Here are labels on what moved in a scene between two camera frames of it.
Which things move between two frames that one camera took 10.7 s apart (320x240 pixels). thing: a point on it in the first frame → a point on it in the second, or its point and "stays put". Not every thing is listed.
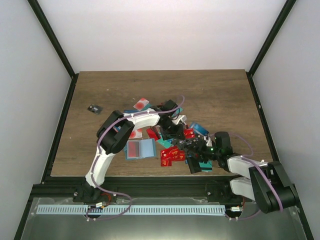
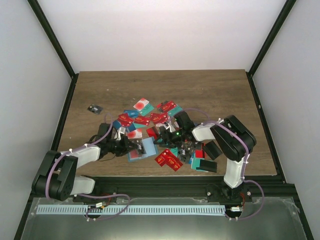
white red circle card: (141, 104) → (135, 134)
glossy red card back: (153, 134) stays put
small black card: (95, 108) stays put
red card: (133, 150) stays put
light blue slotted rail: (133, 209) stays put
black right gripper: (200, 147) → (164, 134)
